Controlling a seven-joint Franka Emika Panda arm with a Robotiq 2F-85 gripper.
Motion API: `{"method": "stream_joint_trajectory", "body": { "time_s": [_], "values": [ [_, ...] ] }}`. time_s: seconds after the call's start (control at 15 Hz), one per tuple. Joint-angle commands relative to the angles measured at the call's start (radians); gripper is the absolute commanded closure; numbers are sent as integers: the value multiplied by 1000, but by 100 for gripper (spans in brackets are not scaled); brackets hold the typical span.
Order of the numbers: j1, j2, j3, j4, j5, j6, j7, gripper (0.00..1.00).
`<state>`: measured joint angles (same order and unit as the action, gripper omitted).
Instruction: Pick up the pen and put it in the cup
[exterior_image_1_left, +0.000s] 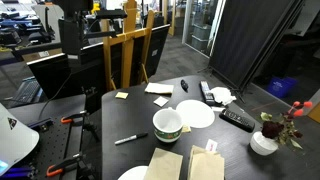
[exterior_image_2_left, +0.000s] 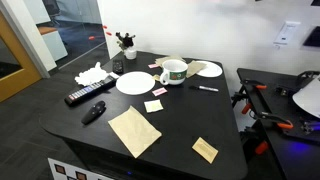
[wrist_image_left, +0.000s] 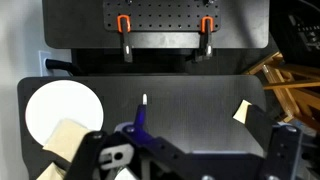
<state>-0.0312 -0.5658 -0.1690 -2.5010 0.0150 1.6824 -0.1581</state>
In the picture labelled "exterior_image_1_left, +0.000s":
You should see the crumpled white tissue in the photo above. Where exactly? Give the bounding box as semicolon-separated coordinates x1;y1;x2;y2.
210;87;236;105

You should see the large white plate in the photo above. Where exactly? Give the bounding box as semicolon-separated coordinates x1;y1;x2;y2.
176;100;215;128

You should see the right brown paper bag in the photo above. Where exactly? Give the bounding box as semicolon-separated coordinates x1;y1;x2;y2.
187;145;225;180

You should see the yellow sticky note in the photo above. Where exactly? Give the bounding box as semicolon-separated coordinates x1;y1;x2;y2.
115;92;129;99

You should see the wooden easel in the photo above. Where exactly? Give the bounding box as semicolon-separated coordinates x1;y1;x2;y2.
103;0;155;91

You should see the white plate at table edge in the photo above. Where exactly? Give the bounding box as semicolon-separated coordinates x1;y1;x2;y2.
118;166;148;180

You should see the orange black clamp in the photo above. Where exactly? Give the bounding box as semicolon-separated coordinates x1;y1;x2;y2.
60;110;88;124
46;153;83;177

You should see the brown paper bag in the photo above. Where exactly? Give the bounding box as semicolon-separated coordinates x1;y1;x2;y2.
187;145;225;180
144;148;183;180

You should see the grey black marker pen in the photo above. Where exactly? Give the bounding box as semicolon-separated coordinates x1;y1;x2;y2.
114;132;148;145

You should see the small black device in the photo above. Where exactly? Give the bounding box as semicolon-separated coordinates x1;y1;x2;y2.
180;79;189;92

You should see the black camera on mount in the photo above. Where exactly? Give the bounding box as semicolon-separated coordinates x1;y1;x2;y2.
84;9;127;39

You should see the lower orange black clamp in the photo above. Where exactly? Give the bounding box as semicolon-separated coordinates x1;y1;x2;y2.
46;153;83;177

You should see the left brown paper bag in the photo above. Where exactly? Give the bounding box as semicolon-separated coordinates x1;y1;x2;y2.
144;148;183;180

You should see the pink sweetener packet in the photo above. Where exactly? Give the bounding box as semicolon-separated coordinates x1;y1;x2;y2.
205;139;218;151

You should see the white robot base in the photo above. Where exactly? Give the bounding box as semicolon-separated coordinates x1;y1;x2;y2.
0;104;40;175

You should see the yellow packet by mug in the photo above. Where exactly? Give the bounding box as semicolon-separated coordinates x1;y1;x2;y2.
182;125;191;133

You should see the white green mug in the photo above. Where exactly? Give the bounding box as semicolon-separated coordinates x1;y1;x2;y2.
153;107;183;143

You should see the blue bin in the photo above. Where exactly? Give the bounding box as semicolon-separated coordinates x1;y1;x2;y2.
267;77;297;98

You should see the white ribbed flower vase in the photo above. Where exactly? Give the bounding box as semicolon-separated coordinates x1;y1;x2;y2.
250;131;278;156

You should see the small white label card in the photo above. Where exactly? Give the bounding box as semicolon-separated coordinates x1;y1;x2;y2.
211;107;225;112

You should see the white sticky note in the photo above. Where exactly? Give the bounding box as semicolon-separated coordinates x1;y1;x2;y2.
154;96;168;107

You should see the silver black remote control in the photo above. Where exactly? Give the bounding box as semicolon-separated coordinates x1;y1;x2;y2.
200;81;215;106

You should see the black room divider screen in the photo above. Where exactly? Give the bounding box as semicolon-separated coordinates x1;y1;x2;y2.
209;0;305;91

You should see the upper orange black clamp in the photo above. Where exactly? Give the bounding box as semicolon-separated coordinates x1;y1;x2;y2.
60;110;88;124

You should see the black monitor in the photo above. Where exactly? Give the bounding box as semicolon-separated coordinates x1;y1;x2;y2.
28;25;169;99

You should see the dried rose bouquet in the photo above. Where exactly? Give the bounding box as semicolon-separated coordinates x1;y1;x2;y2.
260;101;313;149

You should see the black keyboard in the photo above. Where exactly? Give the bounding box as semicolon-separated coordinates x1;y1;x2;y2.
12;77;42;106

